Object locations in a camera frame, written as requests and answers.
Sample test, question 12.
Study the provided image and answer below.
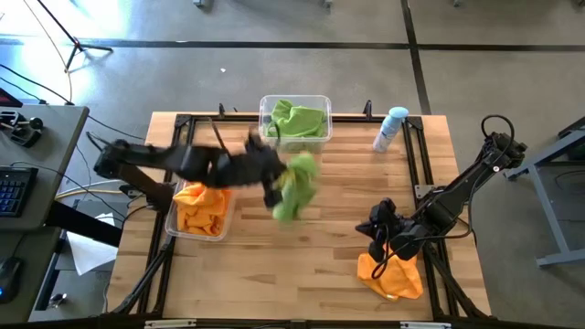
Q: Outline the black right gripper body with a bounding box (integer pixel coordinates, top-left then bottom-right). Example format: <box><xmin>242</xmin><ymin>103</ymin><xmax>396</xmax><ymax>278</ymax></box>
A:
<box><xmin>368</xmin><ymin>196</ymin><xmax>415</xmax><ymax>264</ymax></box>

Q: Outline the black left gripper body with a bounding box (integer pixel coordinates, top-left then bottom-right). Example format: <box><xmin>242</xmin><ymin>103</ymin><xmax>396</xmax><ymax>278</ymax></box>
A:
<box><xmin>241</xmin><ymin>130</ymin><xmax>282</xmax><ymax>209</ymax></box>

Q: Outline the large green microfiber towel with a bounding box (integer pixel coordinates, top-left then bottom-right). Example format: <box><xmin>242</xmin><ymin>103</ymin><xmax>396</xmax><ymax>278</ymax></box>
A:
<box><xmin>285</xmin><ymin>105</ymin><xmax>328</xmax><ymax>138</ymax></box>

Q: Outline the white spray bottle blue cap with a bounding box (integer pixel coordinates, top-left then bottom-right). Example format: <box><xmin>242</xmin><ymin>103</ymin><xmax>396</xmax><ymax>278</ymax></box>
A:
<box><xmin>372</xmin><ymin>106</ymin><xmax>410</xmax><ymax>154</ymax></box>

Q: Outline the clear plastic bin white label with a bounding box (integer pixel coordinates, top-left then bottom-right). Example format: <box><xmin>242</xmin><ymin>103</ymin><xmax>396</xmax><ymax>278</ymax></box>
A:
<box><xmin>164</xmin><ymin>178</ymin><xmax>238</xmax><ymax>242</ymax></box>

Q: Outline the black desk beam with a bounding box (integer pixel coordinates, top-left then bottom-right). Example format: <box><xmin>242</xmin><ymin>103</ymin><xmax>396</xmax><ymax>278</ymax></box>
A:
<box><xmin>45</xmin><ymin>200</ymin><xmax>124</xmax><ymax>248</ymax></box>

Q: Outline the white paper sheet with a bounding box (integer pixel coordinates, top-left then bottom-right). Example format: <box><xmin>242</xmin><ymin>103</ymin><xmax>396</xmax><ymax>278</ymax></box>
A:
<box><xmin>66</xmin><ymin>212</ymin><xmax>121</xmax><ymax>276</ymax></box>

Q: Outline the light grey desk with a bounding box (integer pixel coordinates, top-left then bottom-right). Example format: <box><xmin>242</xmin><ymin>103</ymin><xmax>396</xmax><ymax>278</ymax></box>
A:
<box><xmin>0</xmin><ymin>103</ymin><xmax>90</xmax><ymax>232</ymax></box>

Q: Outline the black tripod stand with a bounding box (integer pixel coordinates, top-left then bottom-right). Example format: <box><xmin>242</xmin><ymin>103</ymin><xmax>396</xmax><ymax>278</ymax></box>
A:
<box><xmin>36</xmin><ymin>0</ymin><xmax>114</xmax><ymax>70</ymax></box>

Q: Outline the black clamp device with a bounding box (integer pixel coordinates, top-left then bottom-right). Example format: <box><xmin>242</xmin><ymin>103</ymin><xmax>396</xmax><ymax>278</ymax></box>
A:
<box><xmin>0</xmin><ymin>109</ymin><xmax>46</xmax><ymax>149</ymax></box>

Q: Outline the black keyboard blue backlight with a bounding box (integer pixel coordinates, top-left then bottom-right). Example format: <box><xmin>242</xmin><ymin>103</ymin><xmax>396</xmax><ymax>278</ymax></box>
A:
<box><xmin>0</xmin><ymin>165</ymin><xmax>40</xmax><ymax>218</ymax></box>

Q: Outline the dark grey desk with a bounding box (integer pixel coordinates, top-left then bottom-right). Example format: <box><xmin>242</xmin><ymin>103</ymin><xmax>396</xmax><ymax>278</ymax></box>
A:
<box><xmin>0</xmin><ymin>228</ymin><xmax>63</xmax><ymax>324</ymax></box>

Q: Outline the red black box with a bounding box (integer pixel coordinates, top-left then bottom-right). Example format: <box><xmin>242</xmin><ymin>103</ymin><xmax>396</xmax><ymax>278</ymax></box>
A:
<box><xmin>0</xmin><ymin>86</ymin><xmax>24</xmax><ymax>109</ymax></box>

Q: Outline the black computer mouse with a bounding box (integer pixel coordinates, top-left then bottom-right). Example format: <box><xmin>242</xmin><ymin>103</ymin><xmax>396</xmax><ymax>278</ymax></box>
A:
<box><xmin>0</xmin><ymin>256</ymin><xmax>24</xmax><ymax>305</ymax></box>

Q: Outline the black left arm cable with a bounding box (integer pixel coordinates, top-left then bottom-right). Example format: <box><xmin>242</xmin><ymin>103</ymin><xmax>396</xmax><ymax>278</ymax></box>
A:
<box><xmin>86</xmin><ymin>117</ymin><xmax>229</xmax><ymax>154</ymax></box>

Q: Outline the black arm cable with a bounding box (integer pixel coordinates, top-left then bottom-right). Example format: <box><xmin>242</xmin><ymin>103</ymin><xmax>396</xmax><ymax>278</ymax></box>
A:
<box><xmin>370</xmin><ymin>113</ymin><xmax>516</xmax><ymax>281</ymax></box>
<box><xmin>86</xmin><ymin>117</ymin><xmax>229</xmax><ymax>154</ymax></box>

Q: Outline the black aluminium table frame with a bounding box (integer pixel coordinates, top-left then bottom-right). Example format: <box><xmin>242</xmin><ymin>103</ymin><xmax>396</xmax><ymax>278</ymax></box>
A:
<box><xmin>109</xmin><ymin>111</ymin><xmax>495</xmax><ymax>329</ymax></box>

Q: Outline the silver aluminium bracket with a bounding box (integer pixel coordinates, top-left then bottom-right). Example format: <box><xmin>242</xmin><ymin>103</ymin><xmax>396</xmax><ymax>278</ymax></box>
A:
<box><xmin>144</xmin><ymin>318</ymin><xmax>198</xmax><ymax>329</ymax></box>
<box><xmin>400</xmin><ymin>321</ymin><xmax>452</xmax><ymax>329</ymax></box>

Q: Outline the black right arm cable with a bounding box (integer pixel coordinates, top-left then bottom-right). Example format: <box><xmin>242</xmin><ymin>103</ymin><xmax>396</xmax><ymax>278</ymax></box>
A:
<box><xmin>370</xmin><ymin>113</ymin><xmax>516</xmax><ymax>281</ymax></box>

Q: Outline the black floor cable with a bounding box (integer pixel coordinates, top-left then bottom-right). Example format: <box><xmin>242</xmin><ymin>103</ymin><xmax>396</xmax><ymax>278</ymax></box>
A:
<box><xmin>0</xmin><ymin>62</ymin><xmax>77</xmax><ymax>107</ymax></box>
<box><xmin>86</xmin><ymin>113</ymin><xmax>147</xmax><ymax>142</ymax></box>

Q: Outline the grey metal table frame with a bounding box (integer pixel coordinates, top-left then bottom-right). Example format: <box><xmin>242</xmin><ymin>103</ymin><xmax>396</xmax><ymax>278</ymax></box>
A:
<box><xmin>504</xmin><ymin>116</ymin><xmax>585</xmax><ymax>270</ymax></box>

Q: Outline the thin yellow cable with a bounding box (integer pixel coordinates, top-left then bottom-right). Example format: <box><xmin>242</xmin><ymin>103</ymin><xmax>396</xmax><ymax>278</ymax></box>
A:
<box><xmin>22</xmin><ymin>0</ymin><xmax>75</xmax><ymax>104</ymax></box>

